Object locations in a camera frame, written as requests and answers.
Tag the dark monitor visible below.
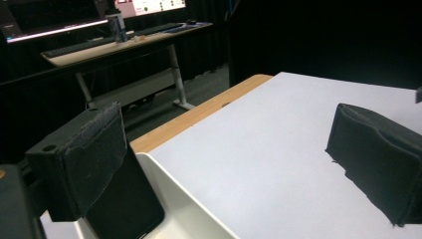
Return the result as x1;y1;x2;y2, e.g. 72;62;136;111
0;0;110;45

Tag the white table mat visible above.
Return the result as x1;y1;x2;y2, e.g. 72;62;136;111
39;71;422;239

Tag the black curtain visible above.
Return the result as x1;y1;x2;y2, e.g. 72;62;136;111
228;0;422;90

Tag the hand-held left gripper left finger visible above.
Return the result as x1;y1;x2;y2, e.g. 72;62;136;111
25;102;128;223

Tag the wooden table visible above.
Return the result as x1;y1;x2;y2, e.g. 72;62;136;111
129;74;274;154

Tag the black keyboard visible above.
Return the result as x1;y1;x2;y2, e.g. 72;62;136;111
133;22;185;37
43;31;135;59

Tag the white plastic storage bin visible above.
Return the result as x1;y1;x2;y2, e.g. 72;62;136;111
74;151;240;239

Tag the drink can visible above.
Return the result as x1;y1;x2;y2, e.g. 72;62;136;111
105;8;129;44

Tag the monitor with bright screen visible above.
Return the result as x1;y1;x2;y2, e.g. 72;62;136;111
113;0;187;19

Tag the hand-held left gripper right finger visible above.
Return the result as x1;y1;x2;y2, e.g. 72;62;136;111
324;103;422;227

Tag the white-legged desk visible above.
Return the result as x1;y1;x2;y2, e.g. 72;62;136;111
40;22;213;113

